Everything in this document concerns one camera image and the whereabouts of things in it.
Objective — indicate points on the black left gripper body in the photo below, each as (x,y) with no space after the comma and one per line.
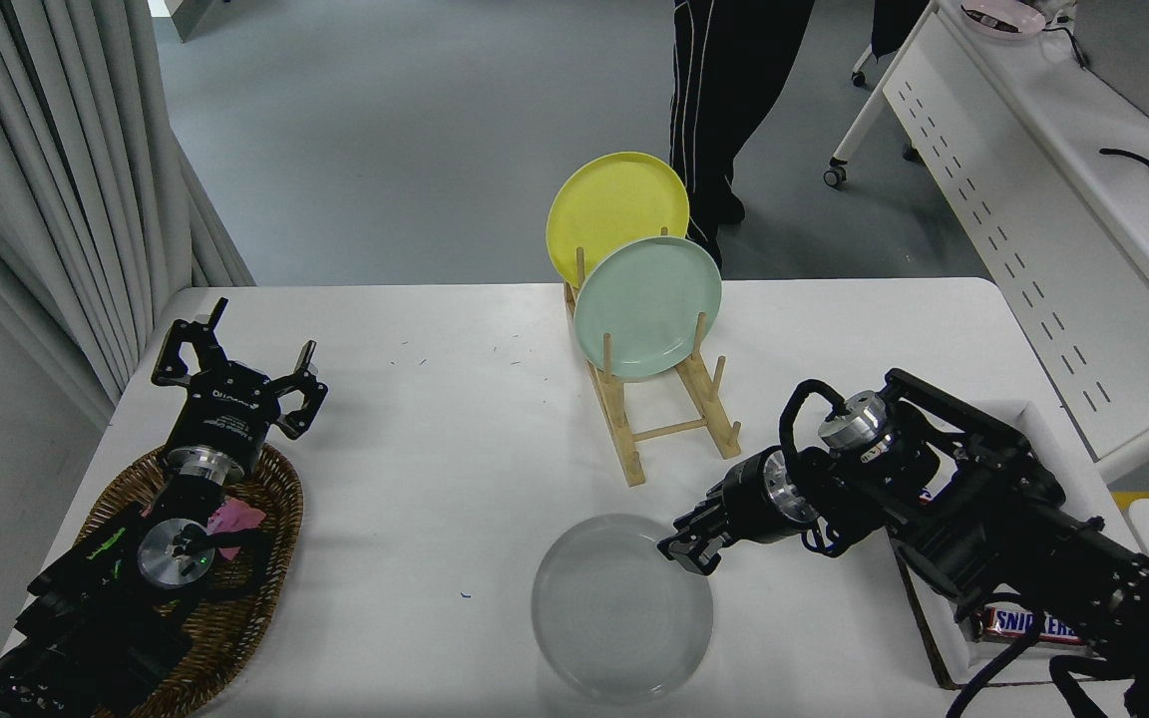
(225,414)

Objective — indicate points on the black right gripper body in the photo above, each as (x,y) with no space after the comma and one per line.
(752,504)

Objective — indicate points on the grey plate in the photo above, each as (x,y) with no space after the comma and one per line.
(614,618)

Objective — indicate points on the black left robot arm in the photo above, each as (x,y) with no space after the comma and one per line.
(86,618)

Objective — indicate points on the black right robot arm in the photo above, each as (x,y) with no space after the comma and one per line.
(1013,519)

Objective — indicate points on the wooden plate rack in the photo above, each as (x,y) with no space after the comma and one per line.
(631,464)

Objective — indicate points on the pale green plate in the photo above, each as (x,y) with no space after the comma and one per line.
(649,299)

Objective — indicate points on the yellow plate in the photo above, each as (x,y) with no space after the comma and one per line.
(614,204)

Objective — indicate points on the pink crumpled wrapper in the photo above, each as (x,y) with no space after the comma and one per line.
(235,519)

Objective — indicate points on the brown wicker basket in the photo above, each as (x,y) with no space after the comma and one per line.
(270,558)

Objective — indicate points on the grey curtain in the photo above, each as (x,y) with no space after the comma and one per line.
(36,150)

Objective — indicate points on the white foam tray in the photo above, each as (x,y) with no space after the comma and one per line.
(973,665)

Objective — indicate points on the Snickers bar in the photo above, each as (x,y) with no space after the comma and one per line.
(1023,624)

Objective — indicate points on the grey cabinet corner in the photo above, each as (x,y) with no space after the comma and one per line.
(186,15)

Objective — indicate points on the long white desk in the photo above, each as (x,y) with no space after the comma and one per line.
(1033,150)

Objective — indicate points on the pink bowl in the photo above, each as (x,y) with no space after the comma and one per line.
(1003,18)

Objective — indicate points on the grey laptop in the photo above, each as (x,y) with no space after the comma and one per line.
(1138,55)

